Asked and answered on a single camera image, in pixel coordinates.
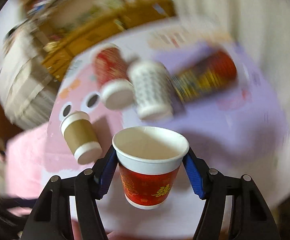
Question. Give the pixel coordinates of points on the brown sleeve paper cup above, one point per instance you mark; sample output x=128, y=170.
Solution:
x=81, y=138

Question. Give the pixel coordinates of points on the wooden desk with drawers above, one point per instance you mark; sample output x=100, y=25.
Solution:
x=66, y=28

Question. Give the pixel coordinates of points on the cartoon printed tablecloth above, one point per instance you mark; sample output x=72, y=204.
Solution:
x=239, y=130

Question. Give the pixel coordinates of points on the dark patterned paper cup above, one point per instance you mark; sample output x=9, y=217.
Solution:
x=210, y=75

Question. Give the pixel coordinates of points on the tall red paper cup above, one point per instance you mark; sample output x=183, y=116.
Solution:
x=116, y=91

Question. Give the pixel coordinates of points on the grey checkered paper cup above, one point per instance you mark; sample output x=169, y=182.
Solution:
x=152, y=90

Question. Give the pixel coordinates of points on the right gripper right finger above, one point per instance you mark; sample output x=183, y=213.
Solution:
x=250, y=216

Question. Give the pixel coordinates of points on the small red paper cup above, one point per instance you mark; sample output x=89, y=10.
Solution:
x=149, y=159

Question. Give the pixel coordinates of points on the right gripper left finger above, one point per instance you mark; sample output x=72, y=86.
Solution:
x=50, y=217

